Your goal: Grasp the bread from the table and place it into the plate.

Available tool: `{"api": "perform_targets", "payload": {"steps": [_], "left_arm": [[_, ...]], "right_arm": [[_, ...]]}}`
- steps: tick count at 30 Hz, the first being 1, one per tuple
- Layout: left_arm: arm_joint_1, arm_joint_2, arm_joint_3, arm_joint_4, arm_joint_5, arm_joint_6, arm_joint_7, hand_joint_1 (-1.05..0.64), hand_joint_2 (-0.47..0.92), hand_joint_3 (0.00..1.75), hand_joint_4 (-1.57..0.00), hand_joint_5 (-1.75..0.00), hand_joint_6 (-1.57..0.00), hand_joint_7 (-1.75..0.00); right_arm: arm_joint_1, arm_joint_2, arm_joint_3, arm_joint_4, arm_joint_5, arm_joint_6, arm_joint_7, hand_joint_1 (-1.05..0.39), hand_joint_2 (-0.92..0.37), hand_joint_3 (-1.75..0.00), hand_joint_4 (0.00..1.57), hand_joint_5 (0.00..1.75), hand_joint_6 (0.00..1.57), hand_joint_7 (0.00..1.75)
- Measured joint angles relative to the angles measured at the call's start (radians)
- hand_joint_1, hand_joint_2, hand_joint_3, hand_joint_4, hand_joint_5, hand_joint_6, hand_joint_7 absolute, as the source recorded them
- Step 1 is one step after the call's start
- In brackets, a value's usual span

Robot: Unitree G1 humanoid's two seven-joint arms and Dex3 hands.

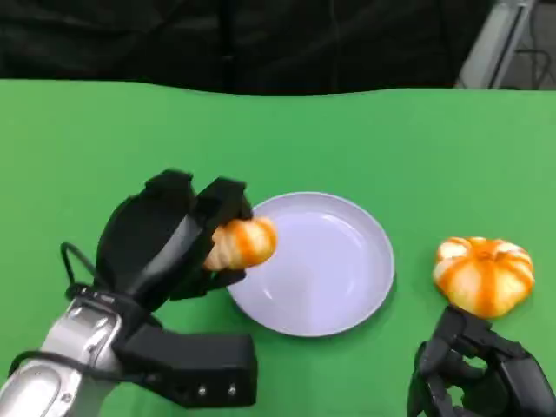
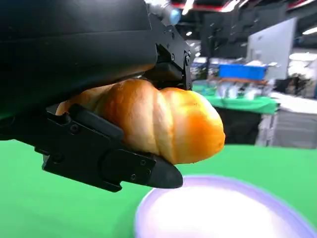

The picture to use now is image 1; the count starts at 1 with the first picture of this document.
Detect lilac plate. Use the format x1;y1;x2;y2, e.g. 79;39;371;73
225;192;397;338

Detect thin black background cable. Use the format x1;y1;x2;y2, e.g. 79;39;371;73
516;45;556;90

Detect orange white toy bread roll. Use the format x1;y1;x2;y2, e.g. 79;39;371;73
432;235;536;321
202;216;279;271

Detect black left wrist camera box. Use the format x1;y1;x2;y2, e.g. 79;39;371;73
113;323;259;410

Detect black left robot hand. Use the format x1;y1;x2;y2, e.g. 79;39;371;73
93;169;255;314

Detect green table cloth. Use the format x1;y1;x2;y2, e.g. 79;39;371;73
0;78;556;417

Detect grey metal frame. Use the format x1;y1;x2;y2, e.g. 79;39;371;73
453;0;556;90

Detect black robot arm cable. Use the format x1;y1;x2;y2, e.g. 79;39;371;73
60;242;97;301

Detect black backdrop curtain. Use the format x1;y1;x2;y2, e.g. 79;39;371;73
0;0;494;96

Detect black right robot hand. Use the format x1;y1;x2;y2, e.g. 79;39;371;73
407;305;556;417

